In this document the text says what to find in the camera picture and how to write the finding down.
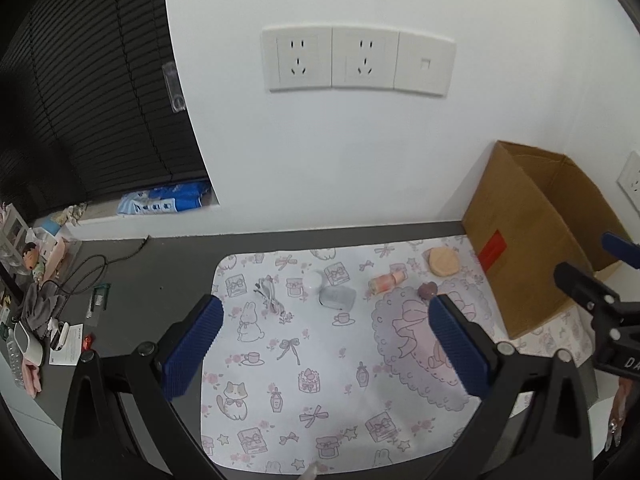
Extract white wall socket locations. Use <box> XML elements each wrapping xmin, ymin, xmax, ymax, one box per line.
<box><xmin>330</xmin><ymin>26</ymin><xmax>401</xmax><ymax>89</ymax></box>
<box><xmin>261</xmin><ymin>24</ymin><xmax>334</xmax><ymax>93</ymax></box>
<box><xmin>615</xmin><ymin>150</ymin><xmax>640</xmax><ymax>199</ymax></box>

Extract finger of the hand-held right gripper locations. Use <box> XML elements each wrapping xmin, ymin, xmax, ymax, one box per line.
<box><xmin>553</xmin><ymin>261</ymin><xmax>627</xmax><ymax>322</ymax></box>
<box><xmin>601</xmin><ymin>232</ymin><xmax>640</xmax><ymax>264</ymax></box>

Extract small doll figure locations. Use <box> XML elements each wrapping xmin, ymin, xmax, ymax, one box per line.
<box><xmin>20</xmin><ymin>242</ymin><xmax>44</xmax><ymax>279</ymax></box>

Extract printed teddy bear mat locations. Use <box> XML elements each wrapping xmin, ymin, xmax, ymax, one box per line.
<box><xmin>200</xmin><ymin>234</ymin><xmax>599</xmax><ymax>476</ymax></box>

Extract clear plastic cup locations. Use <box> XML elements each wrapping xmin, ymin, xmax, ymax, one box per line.
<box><xmin>318</xmin><ymin>285</ymin><xmax>357</xmax><ymax>311</ymax></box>

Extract black cable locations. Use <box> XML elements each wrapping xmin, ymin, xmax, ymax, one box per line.
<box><xmin>47</xmin><ymin>234</ymin><xmax>151</xmax><ymax>307</ymax></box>

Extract green hand tool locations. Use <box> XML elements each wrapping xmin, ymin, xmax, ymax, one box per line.
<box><xmin>84</xmin><ymin>283</ymin><xmax>112</xmax><ymax>319</ymax></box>

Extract clear pink storage box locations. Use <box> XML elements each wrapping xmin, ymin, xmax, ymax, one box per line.
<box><xmin>37</xmin><ymin>237</ymin><xmax>81</xmax><ymax>281</ymax></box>

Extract person's right hand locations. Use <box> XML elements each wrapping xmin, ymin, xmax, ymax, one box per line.
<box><xmin>602</xmin><ymin>377</ymin><xmax>640</xmax><ymax>454</ymax></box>

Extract pink cloth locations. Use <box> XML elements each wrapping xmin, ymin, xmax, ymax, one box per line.
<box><xmin>19</xmin><ymin>362</ymin><xmax>44</xmax><ymax>400</ymax></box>

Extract grey cloth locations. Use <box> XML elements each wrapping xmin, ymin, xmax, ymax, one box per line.
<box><xmin>19</xmin><ymin>282</ymin><xmax>69</xmax><ymax>339</ymax></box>

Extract white mini drawer organiser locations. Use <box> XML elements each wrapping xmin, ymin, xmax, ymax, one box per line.
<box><xmin>0</xmin><ymin>204</ymin><xmax>36</xmax><ymax>272</ymax></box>

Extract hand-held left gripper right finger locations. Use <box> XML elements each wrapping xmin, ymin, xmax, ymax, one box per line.
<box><xmin>420</xmin><ymin>294</ymin><xmax>595</xmax><ymax>480</ymax></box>

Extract pink striped small bottle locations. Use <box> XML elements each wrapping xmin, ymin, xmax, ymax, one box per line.
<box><xmin>367</xmin><ymin>270</ymin><xmax>409</xmax><ymax>295</ymax></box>

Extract clear water bottle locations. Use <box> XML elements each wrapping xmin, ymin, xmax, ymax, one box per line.
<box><xmin>4</xmin><ymin>327</ymin><xmax>26</xmax><ymax>389</ymax></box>

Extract black window blinds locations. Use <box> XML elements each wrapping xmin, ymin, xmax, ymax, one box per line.
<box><xmin>0</xmin><ymin>0</ymin><xmax>211</xmax><ymax>222</ymax></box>

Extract white earphone cable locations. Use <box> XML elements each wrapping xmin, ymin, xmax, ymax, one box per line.
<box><xmin>254</xmin><ymin>274</ymin><xmax>289</xmax><ymax>317</ymax></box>

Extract small beige trinket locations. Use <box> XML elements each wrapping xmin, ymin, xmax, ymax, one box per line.
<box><xmin>52</xmin><ymin>202</ymin><xmax>90</xmax><ymax>225</ymax></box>

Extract white paper card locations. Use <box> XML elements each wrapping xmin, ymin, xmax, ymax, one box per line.
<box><xmin>48</xmin><ymin>323</ymin><xmax>85</xmax><ymax>367</ymax></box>

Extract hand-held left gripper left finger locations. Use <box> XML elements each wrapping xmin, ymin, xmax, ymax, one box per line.
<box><xmin>61</xmin><ymin>294</ymin><xmax>236</xmax><ymax>480</ymax></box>

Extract clear plastic blind bracket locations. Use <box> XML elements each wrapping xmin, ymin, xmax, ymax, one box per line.
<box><xmin>162</xmin><ymin>62</ymin><xmax>189</xmax><ymax>112</ymax></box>

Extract white desktop device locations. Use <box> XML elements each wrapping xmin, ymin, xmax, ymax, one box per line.
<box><xmin>12</xmin><ymin>319</ymin><xmax>46</xmax><ymax>366</ymax></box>

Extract brown cardboard box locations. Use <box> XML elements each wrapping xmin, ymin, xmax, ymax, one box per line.
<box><xmin>461</xmin><ymin>140</ymin><xmax>637</xmax><ymax>341</ymax></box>

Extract blue and white packet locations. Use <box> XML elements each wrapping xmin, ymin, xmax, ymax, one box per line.
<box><xmin>117</xmin><ymin>183</ymin><xmax>214</xmax><ymax>216</ymax></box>

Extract peach round powder puff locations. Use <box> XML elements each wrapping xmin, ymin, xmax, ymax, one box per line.
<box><xmin>426</xmin><ymin>246</ymin><xmax>460</xmax><ymax>277</ymax></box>

